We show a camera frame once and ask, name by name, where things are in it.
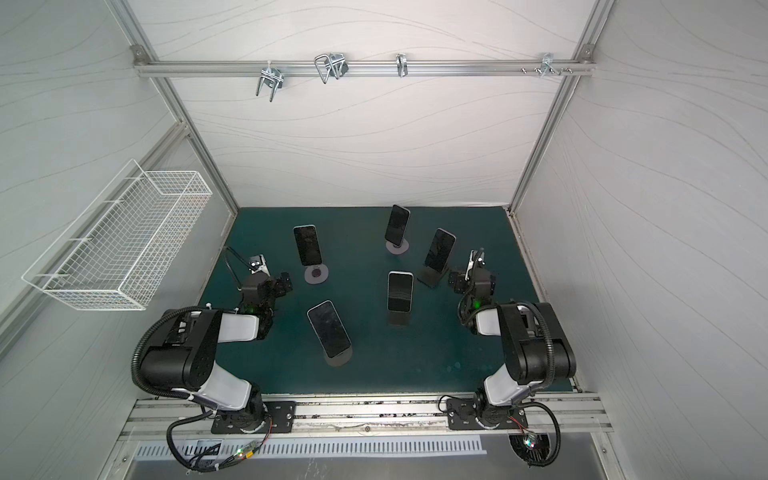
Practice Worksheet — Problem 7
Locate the teal phone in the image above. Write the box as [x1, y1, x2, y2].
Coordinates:
[307, 300, 351, 358]

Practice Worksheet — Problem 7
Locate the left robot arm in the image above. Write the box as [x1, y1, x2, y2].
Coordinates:
[130, 270, 292, 433]

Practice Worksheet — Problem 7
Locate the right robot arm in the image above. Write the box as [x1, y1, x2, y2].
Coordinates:
[448, 266, 577, 429]

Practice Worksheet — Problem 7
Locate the dark angular stand right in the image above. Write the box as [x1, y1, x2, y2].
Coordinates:
[416, 265, 449, 289]

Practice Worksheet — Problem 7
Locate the purple phone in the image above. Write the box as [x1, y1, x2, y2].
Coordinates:
[424, 228, 456, 272]

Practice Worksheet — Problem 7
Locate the back left round stand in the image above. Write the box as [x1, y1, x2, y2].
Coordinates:
[304, 264, 329, 285]

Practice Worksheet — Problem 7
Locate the round stand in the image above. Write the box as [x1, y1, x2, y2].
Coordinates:
[323, 347, 353, 367]
[385, 239, 410, 256]
[304, 264, 329, 285]

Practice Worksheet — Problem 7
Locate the white centre phone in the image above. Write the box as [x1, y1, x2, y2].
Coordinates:
[386, 271, 414, 313]

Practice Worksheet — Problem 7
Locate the dark centre stand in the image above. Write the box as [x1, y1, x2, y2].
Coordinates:
[388, 311, 411, 327]

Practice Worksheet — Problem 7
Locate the back centre round stand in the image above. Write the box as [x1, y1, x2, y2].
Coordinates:
[385, 239, 410, 256]

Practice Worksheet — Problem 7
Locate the front left round stand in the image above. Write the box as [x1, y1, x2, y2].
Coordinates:
[323, 347, 353, 367]

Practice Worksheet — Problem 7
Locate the green table mat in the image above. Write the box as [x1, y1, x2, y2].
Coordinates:
[202, 207, 537, 394]

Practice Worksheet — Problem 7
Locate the left metal clamp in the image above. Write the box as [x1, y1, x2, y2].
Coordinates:
[255, 65, 284, 102]

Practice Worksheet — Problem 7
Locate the metal clamp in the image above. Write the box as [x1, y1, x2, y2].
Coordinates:
[395, 53, 408, 78]
[520, 53, 574, 78]
[255, 65, 284, 102]
[314, 53, 349, 84]

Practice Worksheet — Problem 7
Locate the right metal clamp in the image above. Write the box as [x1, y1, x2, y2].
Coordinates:
[520, 53, 574, 78]

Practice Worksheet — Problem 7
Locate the aluminium crossbar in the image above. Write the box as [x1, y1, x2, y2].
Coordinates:
[134, 57, 597, 79]

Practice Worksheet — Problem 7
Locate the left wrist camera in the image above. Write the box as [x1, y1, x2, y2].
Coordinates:
[248, 254, 269, 276]

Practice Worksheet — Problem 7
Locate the white wire basket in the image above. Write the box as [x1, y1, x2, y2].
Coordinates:
[21, 160, 212, 311]

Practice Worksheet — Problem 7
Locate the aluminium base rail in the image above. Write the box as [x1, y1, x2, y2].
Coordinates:
[119, 392, 614, 443]

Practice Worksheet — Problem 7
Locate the white slotted cable duct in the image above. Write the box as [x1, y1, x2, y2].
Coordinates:
[134, 435, 487, 461]

